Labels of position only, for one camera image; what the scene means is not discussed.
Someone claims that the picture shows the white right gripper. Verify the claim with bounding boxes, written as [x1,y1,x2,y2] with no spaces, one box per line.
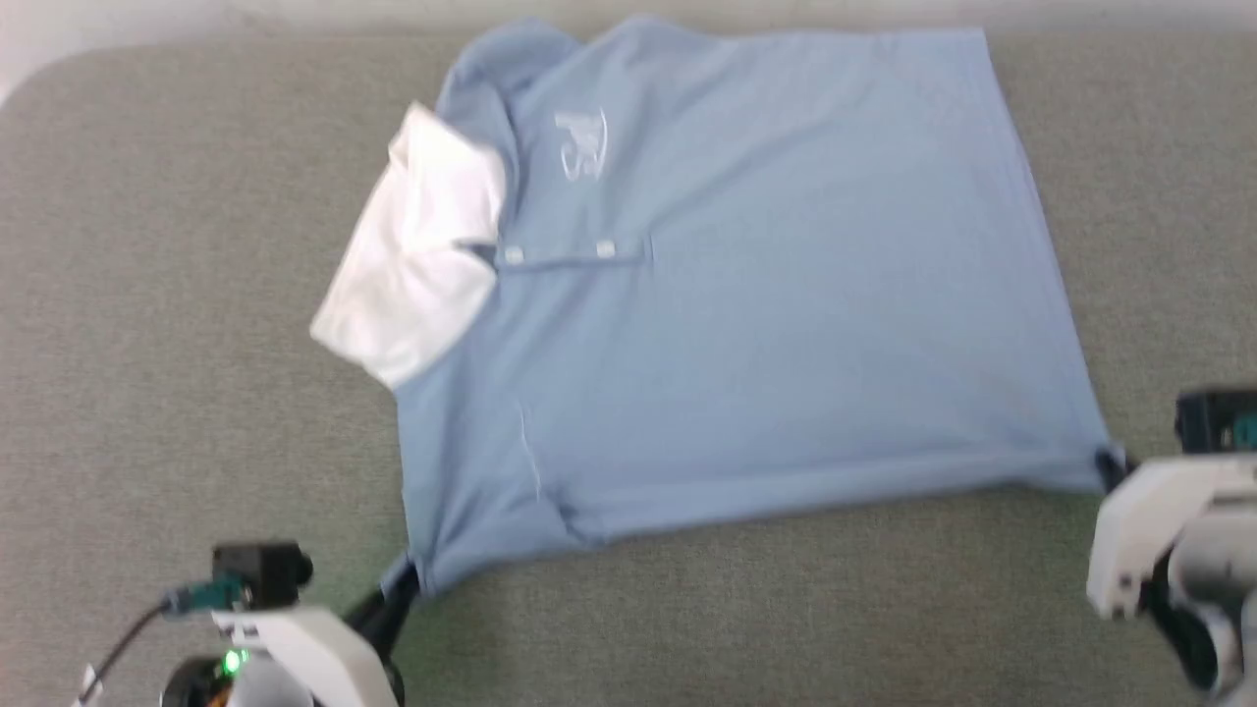
[1086,446,1257,622]

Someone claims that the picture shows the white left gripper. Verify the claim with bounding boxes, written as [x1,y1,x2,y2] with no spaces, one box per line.
[211,560,423,707]

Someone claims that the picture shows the light blue polo shirt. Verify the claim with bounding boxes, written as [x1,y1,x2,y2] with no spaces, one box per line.
[309,15,1126,600]

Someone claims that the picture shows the thin black cable green plug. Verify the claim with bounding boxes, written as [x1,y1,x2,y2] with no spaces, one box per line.
[71,579,248,707]

